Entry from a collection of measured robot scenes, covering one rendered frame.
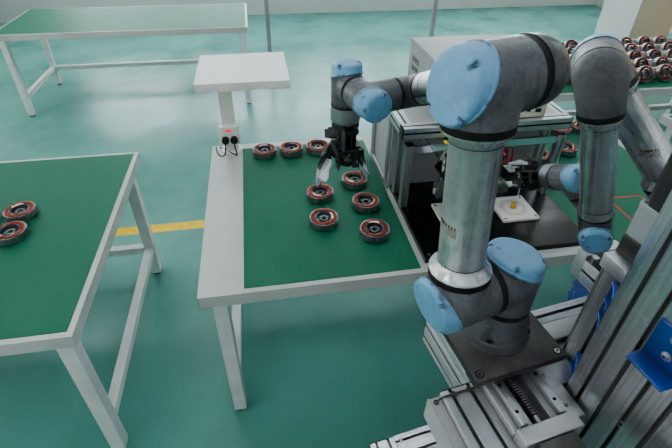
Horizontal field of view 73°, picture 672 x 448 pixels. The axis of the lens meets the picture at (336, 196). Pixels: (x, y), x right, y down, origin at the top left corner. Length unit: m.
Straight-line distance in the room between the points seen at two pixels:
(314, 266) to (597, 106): 0.99
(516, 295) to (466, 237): 0.20
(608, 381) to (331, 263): 0.90
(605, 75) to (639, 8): 4.47
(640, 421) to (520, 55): 0.71
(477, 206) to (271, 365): 1.67
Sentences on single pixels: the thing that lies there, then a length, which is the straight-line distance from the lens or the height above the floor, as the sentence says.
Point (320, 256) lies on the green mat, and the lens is 1.64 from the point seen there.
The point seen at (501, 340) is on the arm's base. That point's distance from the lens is 1.05.
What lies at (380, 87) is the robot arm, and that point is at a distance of 1.04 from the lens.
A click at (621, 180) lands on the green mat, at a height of 0.75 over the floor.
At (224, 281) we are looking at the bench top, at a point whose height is 0.75.
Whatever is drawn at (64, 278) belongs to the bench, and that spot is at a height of 0.75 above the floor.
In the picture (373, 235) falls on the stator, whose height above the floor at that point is 0.79.
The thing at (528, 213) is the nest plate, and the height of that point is 0.78.
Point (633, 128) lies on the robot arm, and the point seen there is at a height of 1.38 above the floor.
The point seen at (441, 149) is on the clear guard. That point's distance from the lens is 1.68.
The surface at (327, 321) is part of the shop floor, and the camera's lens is 2.41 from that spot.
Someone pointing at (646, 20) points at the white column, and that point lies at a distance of 5.70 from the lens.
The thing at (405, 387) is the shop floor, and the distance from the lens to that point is 2.22.
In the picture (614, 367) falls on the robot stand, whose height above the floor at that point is 1.10.
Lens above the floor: 1.87
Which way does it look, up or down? 35 degrees down
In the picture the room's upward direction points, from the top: 1 degrees clockwise
